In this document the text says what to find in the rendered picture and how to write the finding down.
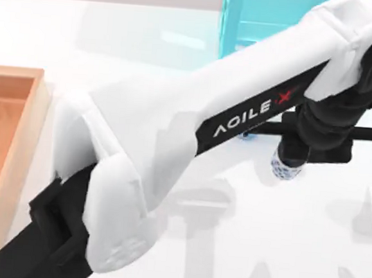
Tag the light blue rack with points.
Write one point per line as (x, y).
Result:
(247, 18)

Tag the shallow salmon-coloured box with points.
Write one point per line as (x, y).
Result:
(3, 124)

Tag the small blue object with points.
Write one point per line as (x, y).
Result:
(246, 136)

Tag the blue and white bottle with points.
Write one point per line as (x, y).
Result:
(283, 172)

